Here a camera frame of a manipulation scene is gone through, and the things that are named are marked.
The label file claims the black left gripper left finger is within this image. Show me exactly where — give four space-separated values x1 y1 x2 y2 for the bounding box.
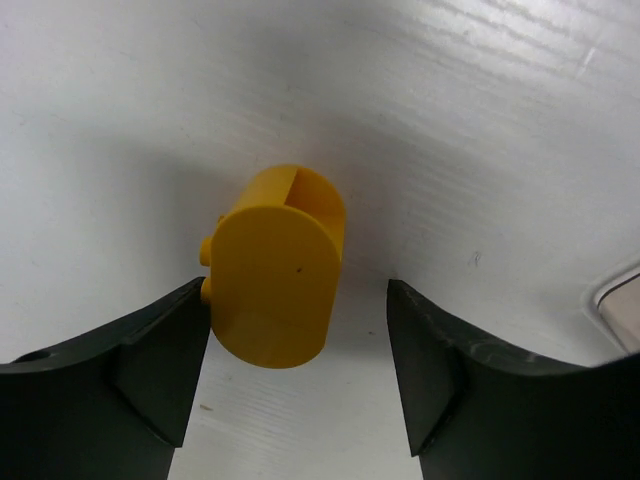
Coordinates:
1 278 210 479

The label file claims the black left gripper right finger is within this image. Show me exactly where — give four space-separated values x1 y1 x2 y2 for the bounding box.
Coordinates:
386 279 639 479

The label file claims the yellow rounded lego brick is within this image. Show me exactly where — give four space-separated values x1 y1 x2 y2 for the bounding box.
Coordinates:
199 165 346 369

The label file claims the clear container near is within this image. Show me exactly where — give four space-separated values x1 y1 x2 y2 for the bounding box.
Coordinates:
581 259 639 355

